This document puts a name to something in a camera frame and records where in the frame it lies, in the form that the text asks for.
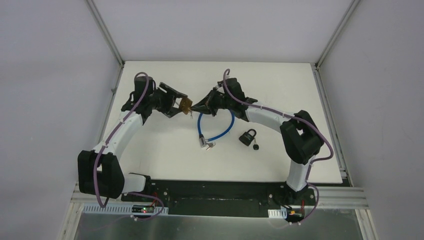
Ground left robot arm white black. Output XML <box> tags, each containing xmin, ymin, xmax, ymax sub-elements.
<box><xmin>77</xmin><ymin>72</ymin><xmax>192</xmax><ymax>199</ymax></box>

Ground brass padlock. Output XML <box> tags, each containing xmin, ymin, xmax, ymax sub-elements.
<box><xmin>175</xmin><ymin>97</ymin><xmax>193</xmax><ymax>115</ymax></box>

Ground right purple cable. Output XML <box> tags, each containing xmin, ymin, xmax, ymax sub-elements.
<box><xmin>222</xmin><ymin>68</ymin><xmax>335</xmax><ymax>226</ymax></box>

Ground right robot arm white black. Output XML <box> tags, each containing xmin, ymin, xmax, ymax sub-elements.
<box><xmin>191</xmin><ymin>78</ymin><xmax>327</xmax><ymax>192</ymax></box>

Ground small black padlock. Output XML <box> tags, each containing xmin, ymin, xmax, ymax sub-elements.
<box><xmin>238</xmin><ymin>128</ymin><xmax>257</xmax><ymax>147</ymax></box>

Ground cable lock silver keys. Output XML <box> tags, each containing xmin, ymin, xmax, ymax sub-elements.
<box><xmin>205</xmin><ymin>142</ymin><xmax>216</xmax><ymax>150</ymax></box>

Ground blue cable lock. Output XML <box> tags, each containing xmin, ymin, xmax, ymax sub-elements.
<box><xmin>196</xmin><ymin>112</ymin><xmax>236</xmax><ymax>149</ymax></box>

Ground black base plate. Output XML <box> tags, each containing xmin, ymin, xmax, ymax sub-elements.
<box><xmin>120</xmin><ymin>178</ymin><xmax>318</xmax><ymax>219</ymax></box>

